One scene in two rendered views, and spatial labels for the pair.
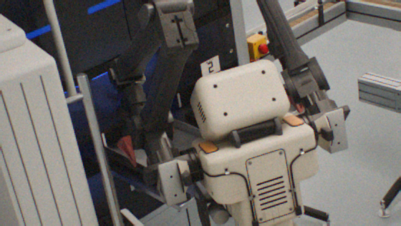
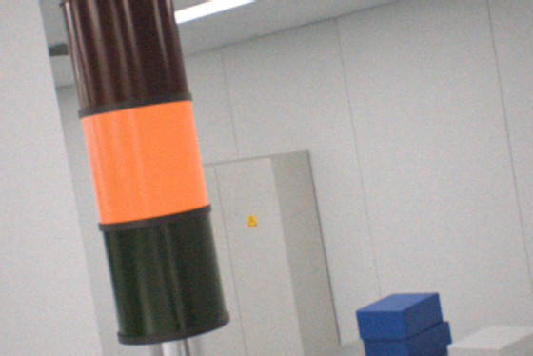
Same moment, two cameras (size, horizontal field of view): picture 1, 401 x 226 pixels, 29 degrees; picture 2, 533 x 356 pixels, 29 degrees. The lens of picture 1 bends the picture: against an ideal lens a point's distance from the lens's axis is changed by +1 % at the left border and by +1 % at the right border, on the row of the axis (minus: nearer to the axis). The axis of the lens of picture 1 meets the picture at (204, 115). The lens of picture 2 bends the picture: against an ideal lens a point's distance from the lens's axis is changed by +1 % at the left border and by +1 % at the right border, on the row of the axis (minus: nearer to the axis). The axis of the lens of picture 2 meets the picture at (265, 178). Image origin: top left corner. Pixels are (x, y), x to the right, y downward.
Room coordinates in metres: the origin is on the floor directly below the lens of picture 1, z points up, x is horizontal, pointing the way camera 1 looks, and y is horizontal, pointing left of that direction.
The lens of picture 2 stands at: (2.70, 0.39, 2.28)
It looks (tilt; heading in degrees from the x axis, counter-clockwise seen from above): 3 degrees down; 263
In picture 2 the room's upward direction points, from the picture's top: 10 degrees counter-clockwise
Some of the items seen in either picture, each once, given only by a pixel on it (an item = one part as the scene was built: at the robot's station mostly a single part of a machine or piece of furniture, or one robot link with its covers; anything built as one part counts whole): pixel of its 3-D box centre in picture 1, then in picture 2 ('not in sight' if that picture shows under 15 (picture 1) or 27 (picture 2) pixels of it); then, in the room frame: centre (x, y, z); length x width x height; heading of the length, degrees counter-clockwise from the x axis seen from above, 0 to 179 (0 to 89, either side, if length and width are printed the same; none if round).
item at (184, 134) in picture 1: (160, 144); not in sight; (2.28, 0.16, 0.90); 0.34 x 0.26 x 0.04; 38
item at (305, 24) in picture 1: (280, 30); not in sight; (3.02, -0.37, 0.92); 0.69 x 0.16 x 0.16; 128
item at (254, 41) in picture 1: (254, 46); not in sight; (2.73, -0.23, 1.00); 0.08 x 0.07 x 0.07; 38
